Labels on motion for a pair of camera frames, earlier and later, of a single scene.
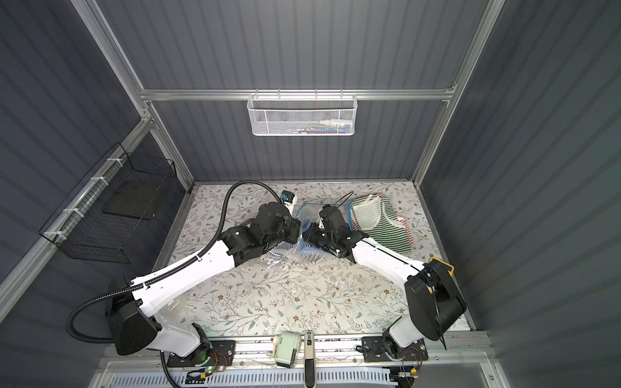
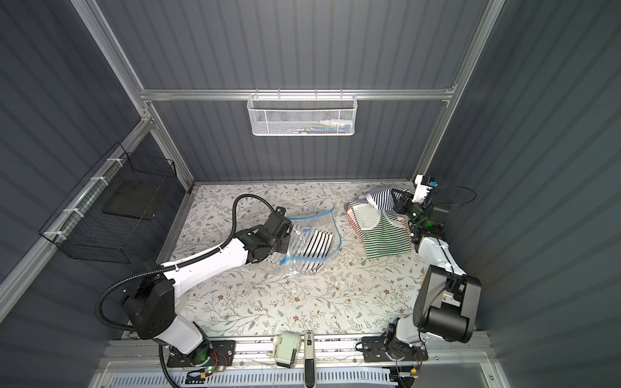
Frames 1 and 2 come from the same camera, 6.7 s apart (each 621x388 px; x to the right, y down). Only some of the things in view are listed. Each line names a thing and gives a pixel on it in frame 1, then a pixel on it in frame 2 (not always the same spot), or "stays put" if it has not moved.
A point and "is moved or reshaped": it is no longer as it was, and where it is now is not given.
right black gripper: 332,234 -> 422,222
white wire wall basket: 302,115 stays put
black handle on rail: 310,375 stays put
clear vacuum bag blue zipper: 309,213 is moved or reshaped
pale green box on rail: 285,347 stays put
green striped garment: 373,216 stays put
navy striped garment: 297,251 -> 382,198
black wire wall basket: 107,215 stays put
